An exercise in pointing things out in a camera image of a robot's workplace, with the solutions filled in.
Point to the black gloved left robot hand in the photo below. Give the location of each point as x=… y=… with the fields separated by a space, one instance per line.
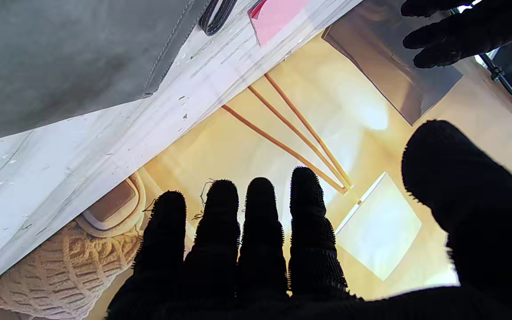
x=482 y=26

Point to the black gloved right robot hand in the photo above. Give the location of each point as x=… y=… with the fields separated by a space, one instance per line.
x=260 y=266

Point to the grey suede zipper pouch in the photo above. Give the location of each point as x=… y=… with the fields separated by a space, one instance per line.
x=60 y=58

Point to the black metal stand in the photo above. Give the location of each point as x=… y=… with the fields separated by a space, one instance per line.
x=498 y=73

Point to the dark flat television screen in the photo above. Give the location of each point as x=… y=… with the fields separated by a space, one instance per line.
x=385 y=66

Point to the floor lamp with wooden legs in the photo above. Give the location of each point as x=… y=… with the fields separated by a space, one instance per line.
x=380 y=226

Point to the beige sofa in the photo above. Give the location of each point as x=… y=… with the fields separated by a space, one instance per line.
x=114 y=206

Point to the cream knitted cushion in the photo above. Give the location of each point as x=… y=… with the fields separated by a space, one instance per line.
x=60 y=271

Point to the pink document folder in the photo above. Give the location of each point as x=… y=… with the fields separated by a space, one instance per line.
x=278 y=18

